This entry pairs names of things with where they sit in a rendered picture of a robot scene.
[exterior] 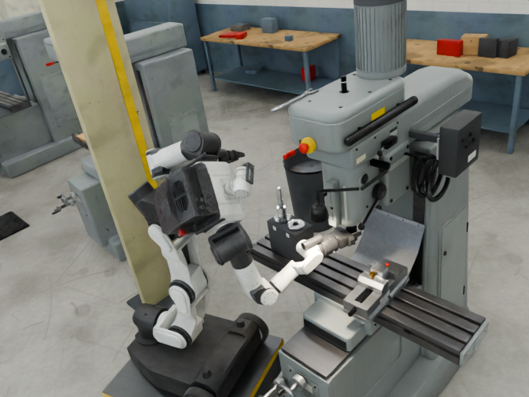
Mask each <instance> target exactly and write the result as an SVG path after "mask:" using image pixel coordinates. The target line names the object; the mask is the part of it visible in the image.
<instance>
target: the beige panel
mask: <svg viewBox="0 0 529 397"><path fill-rule="evenodd" d="M38 2H39V6H40V9H41V11H42V14H43V18H44V20H45V22H46V26H47V29H48V32H49V34H50V38H51V40H52V43H53V45H54V49H55V52H56V55H57V59H58V61H59V63H60V66H61V70H62V72H63V75H64V78H65V82H66V83H67V86H68V90H69V93H70V95H71V98H72V102H73V105H74V106H75V109H76V113H77V116H78V118H79V121H80V125H81V127H82V129H83V134H84V136H85V139H86V141H87V145H88V148H89V150H90V152H91V157H92V159H93V162H94V166H95V168H96V170H97V173H98V177H99V179H100V182H101V185H102V189H103V191H104V193H105V197H106V200H107V202H108V205H109V209H110V212H111V214H112V216H113V220H114V223H115V225H116V228H117V232H118V234H119V237H120V241H121V243H122V246H123V248H124V253H125V255H126V257H127V260H128V264H129V266H130V269H131V273H132V276H133V277H134V280H135V284H136V287H137V289H138V292H139V293H138V294H137V295H136V296H134V297H133V298H131V299H129V300H128V301H127V304H128V305H129V306H130V307H131V308H132V309H134V310H136V308H137V307H138V306H139V305H140V304H142V303H148V304H153V305H156V306H162V307H165V308H168V309H170V308H171V307H172V305H173V304H174V305H175V303H174V301H173V300H172V298H171V296H170V294H169V284H170V283H171V273H170V270H169V267H168V262H167V260H166V258H165V257H164V256H163V255H162V253H161V247H160V246H159V245H158V244H157V243H156V242H155V241H154V240H152V239H151V237H150V235H149V233H148V228H149V225H148V224H147V221H146V219H145V217H144V216H143V215H142V214H141V213H140V212H139V210H138V209H137V208H136V207H135V205H134V204H133V203H132V201H131V200H130V199H129V198H128V195H129V194H131V193H132V192H133V191H134V190H135V189H136V188H138V187H139V186H141V185H142V184H144V183H145V182H147V181H148V182H149V183H150V184H151V186H152V187H153V188H154V189H155V188H157V187H158V186H160V185H161V183H162V182H163V180H152V176H151V173H150V168H149V165H148V161H147V158H146V152H147V151H148V150H150V149H153V148H154V144H153V140H152V138H151V134H150V130H149V126H148V123H147V120H146V115H145V112H144V109H143V105H142V100H141V97H140V94H139V89H138V86H137V83H136V79H135V74H134V71H133V68H132V65H131V59H130V57H129V53H128V48H127V45H126V42H125V39H124V33H123V31H122V27H121V24H120V19H119V16H118V13H117V8H116V5H115V2H114V0H38Z"/></svg>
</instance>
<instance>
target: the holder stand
mask: <svg viewBox="0 0 529 397"><path fill-rule="evenodd" d="M267 223H268V233H269V238H270V244H271V248H272V250H273V251H275V252H276V253H278V254H280V255H282V256H284V257H285V258H287V259H289V260H290V261H291V260H292V261H294V262H303V261H304V260H305V258H303V257H302V256H301V255H300V254H299V253H298V252H297V251H296V246H297V244H298V243H299V242H300V241H301V240H303V239H305V240H307V239H311V238H313V237H314V235H313V226H312V225H311V224H309V223H307V222H305V221H303V220H301V219H299V218H297V217H295V216H293V215H291V214H289V213H287V218H286V219H284V220H280V219H279V218H278V214H276V215H275V216H274V217H272V218H271V219H269V220H267Z"/></svg>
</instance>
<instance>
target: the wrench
mask: <svg viewBox="0 0 529 397"><path fill-rule="evenodd" d="M312 90H313V89H312V88H310V89H308V90H307V91H305V93H304V94H302V95H299V96H298V97H296V98H293V99H291V100H290V101H288V102H285V103H283V104H282V105H280V106H277V107H276V108H274V109H271V112H276V111H278V110H279V109H282V108H283V107H285V106H288V105H290V104H291V103H293V102H296V101H297V100H299V99H301V98H304V97H305V96H307V95H312V94H315V93H317V92H318V91H319V90H317V89H316V90H315V91H312ZM311 91H312V92H311Z"/></svg>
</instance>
